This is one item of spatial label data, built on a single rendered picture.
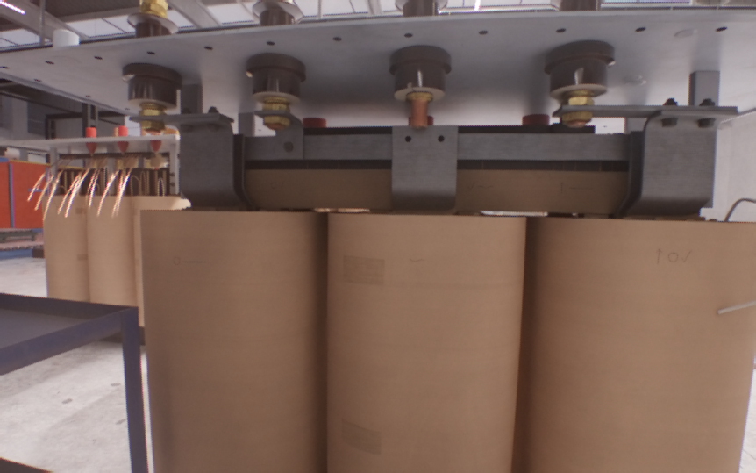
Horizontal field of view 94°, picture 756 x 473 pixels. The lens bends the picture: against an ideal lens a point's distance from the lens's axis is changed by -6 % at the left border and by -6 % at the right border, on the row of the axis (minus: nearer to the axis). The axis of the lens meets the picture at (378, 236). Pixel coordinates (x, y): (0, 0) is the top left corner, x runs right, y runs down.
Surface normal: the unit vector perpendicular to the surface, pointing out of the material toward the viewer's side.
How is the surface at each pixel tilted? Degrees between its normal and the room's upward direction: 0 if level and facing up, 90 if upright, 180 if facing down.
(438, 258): 90
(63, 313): 90
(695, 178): 90
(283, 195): 90
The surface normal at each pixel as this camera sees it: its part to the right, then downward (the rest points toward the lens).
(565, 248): -0.88, 0.02
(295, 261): 0.70, 0.07
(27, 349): 0.98, 0.04
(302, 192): -0.15, 0.07
